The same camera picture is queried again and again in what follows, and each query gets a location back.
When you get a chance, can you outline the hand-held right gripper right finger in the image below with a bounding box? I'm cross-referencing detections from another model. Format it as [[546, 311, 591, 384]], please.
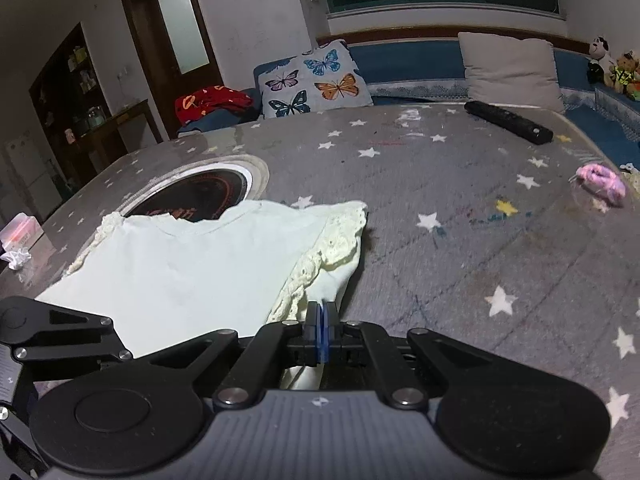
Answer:
[[322, 301, 493, 409]]

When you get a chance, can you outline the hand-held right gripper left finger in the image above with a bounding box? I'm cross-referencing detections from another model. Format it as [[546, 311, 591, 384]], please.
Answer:
[[150, 301, 321, 409]]

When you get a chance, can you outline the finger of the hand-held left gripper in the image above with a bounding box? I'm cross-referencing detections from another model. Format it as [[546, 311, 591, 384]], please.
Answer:
[[0, 296, 133, 367]]

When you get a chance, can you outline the pale green shirt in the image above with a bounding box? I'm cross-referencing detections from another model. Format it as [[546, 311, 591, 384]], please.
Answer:
[[35, 199, 369, 391]]

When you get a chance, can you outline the white crumpled tissue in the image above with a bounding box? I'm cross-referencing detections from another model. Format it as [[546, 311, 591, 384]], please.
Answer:
[[0, 247, 32, 271]]

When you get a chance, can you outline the pink plastic container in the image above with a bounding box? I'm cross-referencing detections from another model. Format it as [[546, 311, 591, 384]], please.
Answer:
[[0, 212, 45, 253]]

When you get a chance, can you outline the grey star tablecloth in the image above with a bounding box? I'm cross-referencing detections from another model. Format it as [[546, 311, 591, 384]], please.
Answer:
[[0, 102, 640, 480]]

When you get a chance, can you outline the white cabinet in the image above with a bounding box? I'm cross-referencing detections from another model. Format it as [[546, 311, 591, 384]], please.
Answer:
[[5, 135, 63, 221]]

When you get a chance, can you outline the built-in induction cooker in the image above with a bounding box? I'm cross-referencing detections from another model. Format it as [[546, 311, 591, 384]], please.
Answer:
[[120, 156, 269, 223]]

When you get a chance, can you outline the dark wooden shelf cabinet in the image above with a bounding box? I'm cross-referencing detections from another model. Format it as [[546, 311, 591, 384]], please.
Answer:
[[29, 22, 166, 201]]

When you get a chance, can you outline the red printed cloth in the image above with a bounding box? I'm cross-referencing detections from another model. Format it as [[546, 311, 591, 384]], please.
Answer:
[[175, 86, 256, 125]]

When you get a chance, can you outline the butterfly print pillow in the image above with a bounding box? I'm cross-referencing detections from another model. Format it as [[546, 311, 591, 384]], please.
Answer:
[[254, 39, 375, 120]]

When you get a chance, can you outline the black remote control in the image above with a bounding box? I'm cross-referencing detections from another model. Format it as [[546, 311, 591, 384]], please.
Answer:
[[464, 100, 554, 146]]

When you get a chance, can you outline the pink scrunchie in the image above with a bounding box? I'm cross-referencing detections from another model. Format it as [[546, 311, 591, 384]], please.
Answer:
[[575, 162, 627, 208]]

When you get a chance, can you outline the brown door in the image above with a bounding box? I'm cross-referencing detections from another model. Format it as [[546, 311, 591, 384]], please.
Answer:
[[118, 0, 223, 141]]

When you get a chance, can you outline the beige pillow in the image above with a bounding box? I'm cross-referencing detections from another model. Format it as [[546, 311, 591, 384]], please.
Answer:
[[457, 31, 566, 113]]

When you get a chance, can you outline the panda plush toy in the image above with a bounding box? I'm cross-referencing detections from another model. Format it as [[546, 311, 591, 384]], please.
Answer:
[[586, 36, 613, 86]]

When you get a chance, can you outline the bear plush toy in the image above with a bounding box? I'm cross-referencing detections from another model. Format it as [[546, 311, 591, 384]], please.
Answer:
[[604, 51, 640, 93]]

